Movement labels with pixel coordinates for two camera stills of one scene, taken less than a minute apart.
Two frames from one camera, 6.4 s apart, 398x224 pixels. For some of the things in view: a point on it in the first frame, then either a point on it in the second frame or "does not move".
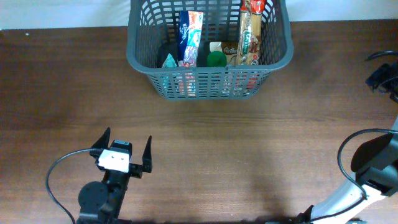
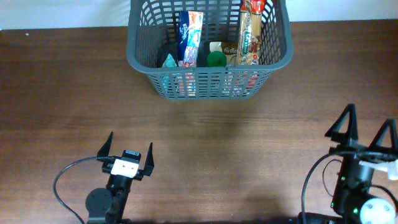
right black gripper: (381, 76) -> (356, 152)
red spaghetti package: (249, 33) does not move
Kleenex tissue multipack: (189, 26) does not move
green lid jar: (216, 59) does not move
